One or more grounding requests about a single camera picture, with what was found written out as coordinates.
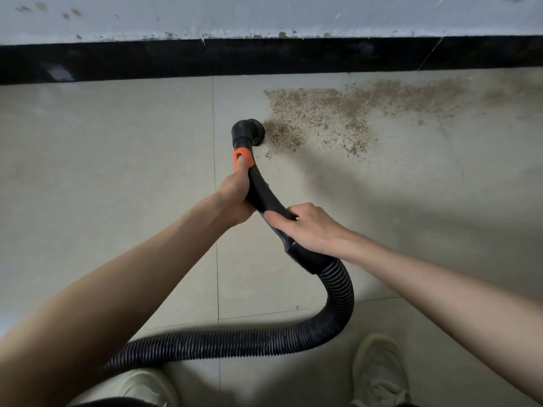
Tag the person's left hand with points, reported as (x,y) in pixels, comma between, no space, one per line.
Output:
(233,195)

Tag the person's right hand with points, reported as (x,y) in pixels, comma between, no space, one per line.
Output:
(314,229)

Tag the brown sawdust dirt patch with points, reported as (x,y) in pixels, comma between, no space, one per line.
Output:
(339,114)

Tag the person's right forearm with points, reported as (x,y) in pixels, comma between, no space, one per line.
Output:
(458,309)

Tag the person's left forearm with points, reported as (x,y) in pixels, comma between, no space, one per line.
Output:
(102,326)

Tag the tiled floor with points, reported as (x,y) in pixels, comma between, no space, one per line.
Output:
(102,182)

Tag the grey shoe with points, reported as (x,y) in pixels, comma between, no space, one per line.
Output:
(144,387)
(380,373)

